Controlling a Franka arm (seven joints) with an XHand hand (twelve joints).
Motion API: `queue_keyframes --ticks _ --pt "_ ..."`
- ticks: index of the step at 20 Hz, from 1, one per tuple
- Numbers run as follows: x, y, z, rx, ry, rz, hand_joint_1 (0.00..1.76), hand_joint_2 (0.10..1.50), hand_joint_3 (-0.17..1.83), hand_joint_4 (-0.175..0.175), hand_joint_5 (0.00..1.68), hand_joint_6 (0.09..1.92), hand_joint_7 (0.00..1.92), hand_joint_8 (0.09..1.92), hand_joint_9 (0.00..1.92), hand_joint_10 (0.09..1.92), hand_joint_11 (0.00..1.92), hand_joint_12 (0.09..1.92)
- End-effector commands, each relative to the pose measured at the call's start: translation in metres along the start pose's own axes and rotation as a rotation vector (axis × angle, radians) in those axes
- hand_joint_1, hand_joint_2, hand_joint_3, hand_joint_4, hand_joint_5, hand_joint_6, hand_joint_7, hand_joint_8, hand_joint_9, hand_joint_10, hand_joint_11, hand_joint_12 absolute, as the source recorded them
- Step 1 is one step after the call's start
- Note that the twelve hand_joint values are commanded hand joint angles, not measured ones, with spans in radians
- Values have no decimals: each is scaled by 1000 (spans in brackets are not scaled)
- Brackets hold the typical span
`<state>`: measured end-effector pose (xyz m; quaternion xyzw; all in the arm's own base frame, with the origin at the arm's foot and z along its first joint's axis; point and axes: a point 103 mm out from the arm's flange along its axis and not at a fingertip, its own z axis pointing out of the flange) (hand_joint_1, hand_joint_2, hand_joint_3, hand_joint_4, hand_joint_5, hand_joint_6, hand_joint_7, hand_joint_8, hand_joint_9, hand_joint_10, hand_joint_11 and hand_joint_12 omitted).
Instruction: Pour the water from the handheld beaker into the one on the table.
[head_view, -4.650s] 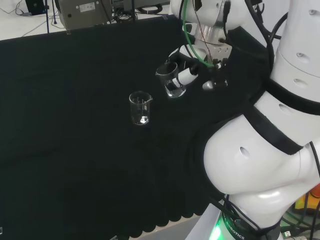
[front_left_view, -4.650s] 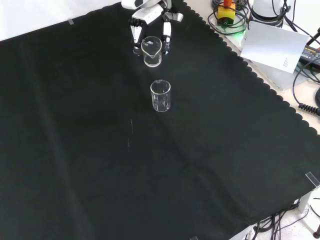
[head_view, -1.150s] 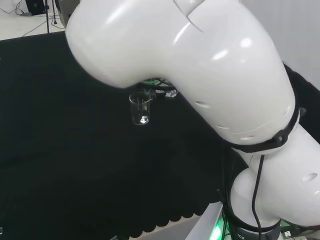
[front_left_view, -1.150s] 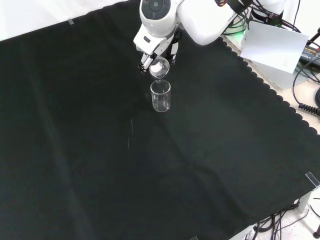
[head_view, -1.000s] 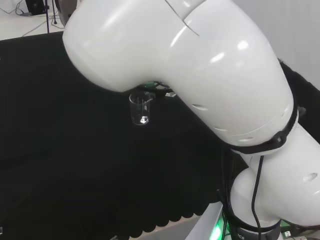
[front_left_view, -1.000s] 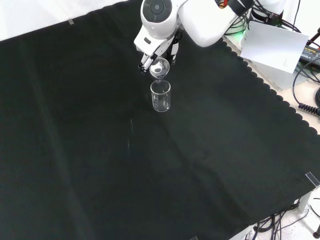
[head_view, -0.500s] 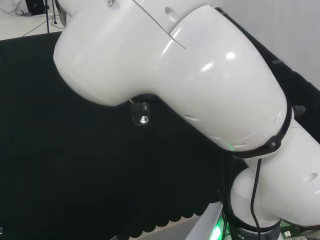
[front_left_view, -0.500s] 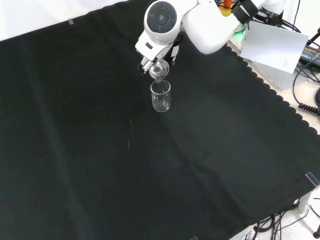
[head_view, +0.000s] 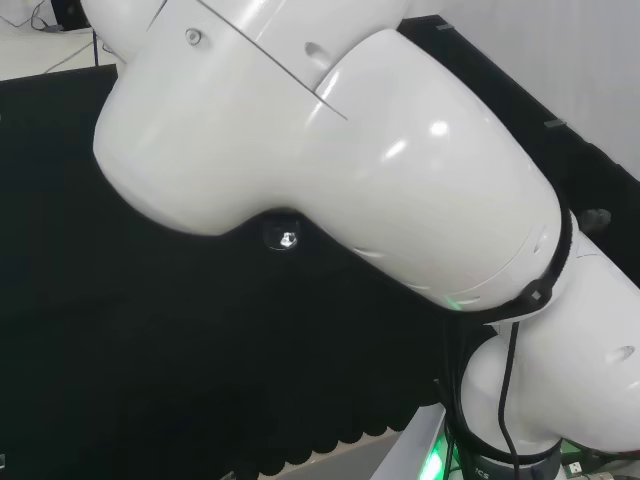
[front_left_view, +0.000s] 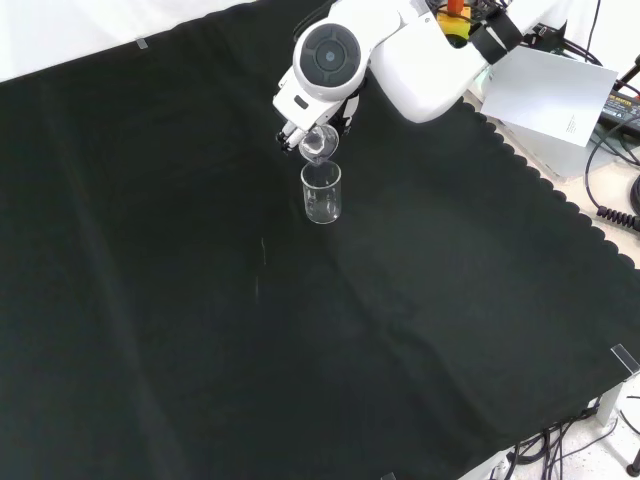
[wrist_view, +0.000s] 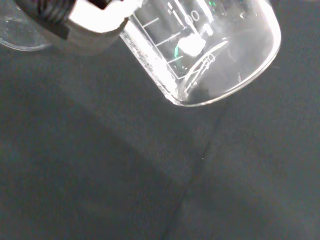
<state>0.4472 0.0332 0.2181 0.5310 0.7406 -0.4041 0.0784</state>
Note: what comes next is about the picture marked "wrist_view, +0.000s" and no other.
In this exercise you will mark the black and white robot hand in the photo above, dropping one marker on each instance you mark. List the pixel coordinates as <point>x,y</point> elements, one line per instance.
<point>75,27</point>

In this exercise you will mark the small clear glass beaker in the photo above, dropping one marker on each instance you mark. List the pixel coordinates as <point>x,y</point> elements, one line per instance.
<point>20,32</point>

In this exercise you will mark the black bench cloth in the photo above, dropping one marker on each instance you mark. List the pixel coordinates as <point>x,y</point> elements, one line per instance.
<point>125,162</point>

